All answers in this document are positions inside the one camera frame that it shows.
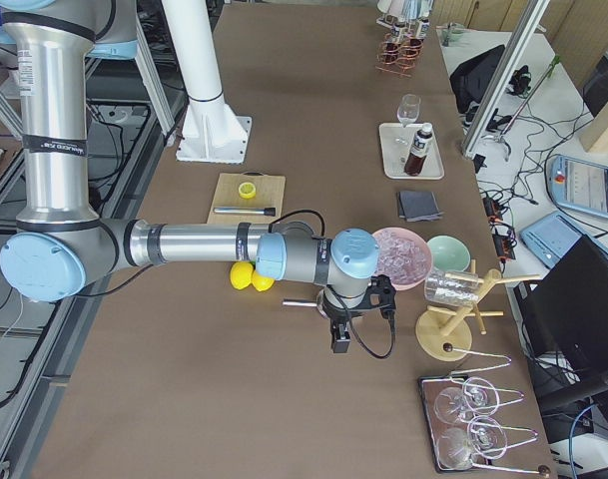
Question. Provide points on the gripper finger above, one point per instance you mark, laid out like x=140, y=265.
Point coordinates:
x=339, y=337

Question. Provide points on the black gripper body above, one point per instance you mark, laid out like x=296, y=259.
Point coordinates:
x=336, y=315

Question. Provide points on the tea bottle white cap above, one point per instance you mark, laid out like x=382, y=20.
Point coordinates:
x=418, y=150

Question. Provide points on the copper wire bottle basket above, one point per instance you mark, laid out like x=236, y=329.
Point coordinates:
x=398, y=56

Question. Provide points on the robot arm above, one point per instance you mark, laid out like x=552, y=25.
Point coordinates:
x=63, y=244

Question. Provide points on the tea bottle upper in basket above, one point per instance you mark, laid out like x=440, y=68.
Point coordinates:
x=394, y=32

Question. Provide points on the tea bottle in basket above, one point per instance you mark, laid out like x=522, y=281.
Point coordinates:
x=394, y=32
x=421, y=29

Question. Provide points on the tea bottle lower in basket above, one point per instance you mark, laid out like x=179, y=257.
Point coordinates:
x=421, y=29

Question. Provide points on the steel ice scoop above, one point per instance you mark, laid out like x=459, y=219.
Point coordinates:
x=308, y=303

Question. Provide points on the lower whole yellow lemon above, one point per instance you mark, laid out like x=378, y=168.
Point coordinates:
x=261, y=283

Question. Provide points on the whole yellow lemon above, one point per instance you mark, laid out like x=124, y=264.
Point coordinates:
x=261, y=283
x=241, y=274

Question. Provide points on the pink bowl of ice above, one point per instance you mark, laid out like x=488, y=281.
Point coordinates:
x=404, y=257

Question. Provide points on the wooden cup tree stand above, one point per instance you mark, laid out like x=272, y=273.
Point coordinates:
x=442, y=330

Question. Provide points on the upper whole yellow lemon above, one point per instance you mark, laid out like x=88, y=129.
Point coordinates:
x=241, y=274

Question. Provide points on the glass jar on stand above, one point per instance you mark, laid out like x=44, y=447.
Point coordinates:
x=454, y=288

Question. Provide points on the steel muddler black tip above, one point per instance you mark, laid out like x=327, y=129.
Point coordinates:
x=239, y=211

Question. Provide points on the mint green bowl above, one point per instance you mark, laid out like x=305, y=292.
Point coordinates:
x=449, y=253

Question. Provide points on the grey folded cloth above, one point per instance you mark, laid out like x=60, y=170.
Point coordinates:
x=416, y=206

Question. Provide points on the bamboo cutting board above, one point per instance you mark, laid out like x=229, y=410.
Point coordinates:
x=269, y=194

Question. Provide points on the hanging wine glass far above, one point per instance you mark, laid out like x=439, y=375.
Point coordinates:
x=463, y=402

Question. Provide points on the hanging wine glass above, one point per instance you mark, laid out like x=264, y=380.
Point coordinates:
x=463, y=402
x=482, y=440

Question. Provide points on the half lemon slice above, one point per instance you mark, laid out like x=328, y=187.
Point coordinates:
x=247, y=190

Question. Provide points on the hanging wine glass near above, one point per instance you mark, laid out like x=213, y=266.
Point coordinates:
x=482, y=440

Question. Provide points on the clear wine glass on tray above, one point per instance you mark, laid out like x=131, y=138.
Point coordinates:
x=408, y=109

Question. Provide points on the blue teach pendant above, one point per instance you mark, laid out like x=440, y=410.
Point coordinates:
x=580, y=186
x=551, y=237

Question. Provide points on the black monitor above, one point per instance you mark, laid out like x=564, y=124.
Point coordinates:
x=571, y=304

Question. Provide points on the black laptop bag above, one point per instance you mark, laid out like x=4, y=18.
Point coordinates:
x=470, y=80

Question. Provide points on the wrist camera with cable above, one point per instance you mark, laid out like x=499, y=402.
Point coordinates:
x=379, y=295

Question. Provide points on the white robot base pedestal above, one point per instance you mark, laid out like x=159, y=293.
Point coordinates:
x=211, y=132

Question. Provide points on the wire glass hanger rack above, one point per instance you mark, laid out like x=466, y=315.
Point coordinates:
x=516, y=436

